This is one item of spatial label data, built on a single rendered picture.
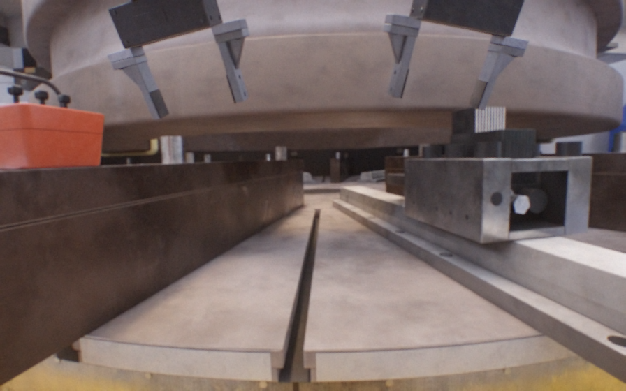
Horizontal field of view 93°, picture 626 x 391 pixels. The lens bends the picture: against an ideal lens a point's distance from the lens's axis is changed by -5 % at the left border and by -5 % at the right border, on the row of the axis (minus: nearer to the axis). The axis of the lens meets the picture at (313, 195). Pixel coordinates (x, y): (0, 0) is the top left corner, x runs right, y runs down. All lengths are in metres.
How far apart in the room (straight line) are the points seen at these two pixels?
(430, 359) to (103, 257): 0.77
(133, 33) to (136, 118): 0.95
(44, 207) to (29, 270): 0.12
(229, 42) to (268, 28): 0.91
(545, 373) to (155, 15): 1.01
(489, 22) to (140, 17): 0.45
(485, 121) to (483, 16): 0.67
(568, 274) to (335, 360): 0.53
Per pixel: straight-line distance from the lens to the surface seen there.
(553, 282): 0.88
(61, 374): 1.08
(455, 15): 0.48
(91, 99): 1.67
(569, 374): 1.02
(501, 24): 0.52
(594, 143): 6.63
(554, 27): 2.03
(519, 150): 1.06
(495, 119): 1.16
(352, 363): 0.72
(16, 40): 4.43
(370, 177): 4.71
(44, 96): 0.92
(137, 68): 0.53
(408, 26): 0.47
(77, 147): 0.87
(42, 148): 0.81
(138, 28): 0.51
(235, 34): 0.46
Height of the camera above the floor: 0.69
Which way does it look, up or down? 7 degrees down
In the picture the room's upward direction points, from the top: 2 degrees counter-clockwise
